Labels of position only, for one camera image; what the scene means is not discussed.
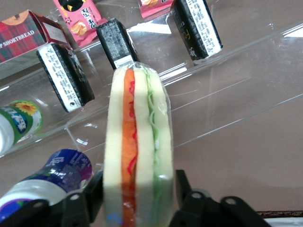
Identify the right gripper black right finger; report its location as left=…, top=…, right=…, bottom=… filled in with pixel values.
left=174, top=169, right=273, bottom=227

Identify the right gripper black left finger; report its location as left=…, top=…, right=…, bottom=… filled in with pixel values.
left=0, top=169, right=105, bottom=227

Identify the triangle sandwich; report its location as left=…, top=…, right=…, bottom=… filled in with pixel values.
left=102, top=61, right=175, bottom=227

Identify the white bottle purple label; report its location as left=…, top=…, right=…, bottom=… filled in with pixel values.
left=0, top=148, right=94, bottom=223

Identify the white bottle green sunflower label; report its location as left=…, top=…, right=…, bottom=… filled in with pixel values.
left=0, top=99, right=44, bottom=157

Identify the black tissue pack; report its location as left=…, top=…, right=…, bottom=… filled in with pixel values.
left=36, top=42, right=96, bottom=113
left=172, top=0, right=224, bottom=61
left=96, top=17, right=141, bottom=70

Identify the clear acrylic display shelf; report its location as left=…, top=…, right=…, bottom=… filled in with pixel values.
left=0, top=0, right=303, bottom=159

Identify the red tartan shortbread box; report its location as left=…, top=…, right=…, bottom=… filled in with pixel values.
left=0, top=9, right=70, bottom=64

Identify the pink chips bag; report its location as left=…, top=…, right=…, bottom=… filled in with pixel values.
left=139, top=0, right=175, bottom=19
left=52, top=0, right=108, bottom=47

